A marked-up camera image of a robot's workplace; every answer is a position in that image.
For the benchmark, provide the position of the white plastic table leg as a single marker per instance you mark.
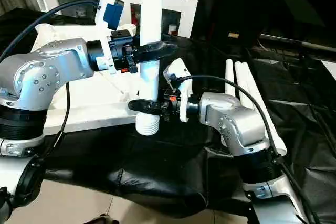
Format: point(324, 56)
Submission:
point(151, 11)
point(229, 79)
point(242, 82)
point(256, 87)

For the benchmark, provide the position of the white plastic stool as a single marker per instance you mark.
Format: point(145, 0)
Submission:
point(92, 113)

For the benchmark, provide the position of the small yellow label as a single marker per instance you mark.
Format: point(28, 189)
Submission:
point(233, 35)

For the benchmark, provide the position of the dark rounded robot body part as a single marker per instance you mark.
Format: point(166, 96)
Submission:
point(103, 220)

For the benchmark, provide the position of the black glossy mat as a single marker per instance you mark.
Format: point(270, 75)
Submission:
point(302, 116)

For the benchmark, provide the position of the black horizontal bar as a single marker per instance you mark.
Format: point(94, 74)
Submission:
point(302, 43)

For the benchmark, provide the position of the white flat board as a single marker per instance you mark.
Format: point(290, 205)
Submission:
point(331, 68)

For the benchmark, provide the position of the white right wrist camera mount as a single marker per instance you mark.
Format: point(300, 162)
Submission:
point(181, 69)

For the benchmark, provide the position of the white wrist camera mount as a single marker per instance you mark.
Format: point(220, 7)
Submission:
point(101, 24)
point(181, 69)

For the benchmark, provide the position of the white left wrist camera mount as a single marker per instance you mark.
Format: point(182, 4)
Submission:
point(101, 24)

